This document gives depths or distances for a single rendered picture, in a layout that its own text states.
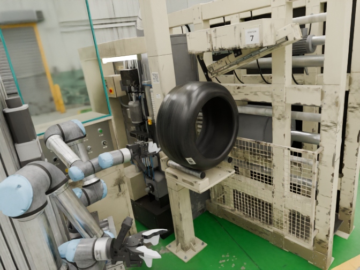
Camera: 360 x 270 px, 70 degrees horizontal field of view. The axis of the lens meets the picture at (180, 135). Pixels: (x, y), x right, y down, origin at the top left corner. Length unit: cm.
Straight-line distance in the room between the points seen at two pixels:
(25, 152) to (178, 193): 120
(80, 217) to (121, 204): 113
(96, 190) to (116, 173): 42
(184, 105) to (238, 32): 54
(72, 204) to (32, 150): 35
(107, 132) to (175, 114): 71
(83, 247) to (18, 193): 29
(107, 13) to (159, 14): 916
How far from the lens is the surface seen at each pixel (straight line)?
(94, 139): 202
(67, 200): 111
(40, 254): 110
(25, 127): 130
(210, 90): 159
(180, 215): 223
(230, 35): 171
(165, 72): 184
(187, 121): 148
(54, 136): 163
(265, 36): 161
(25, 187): 95
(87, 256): 104
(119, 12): 1105
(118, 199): 220
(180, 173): 182
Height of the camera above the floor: 168
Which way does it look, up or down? 18 degrees down
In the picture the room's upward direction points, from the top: 7 degrees counter-clockwise
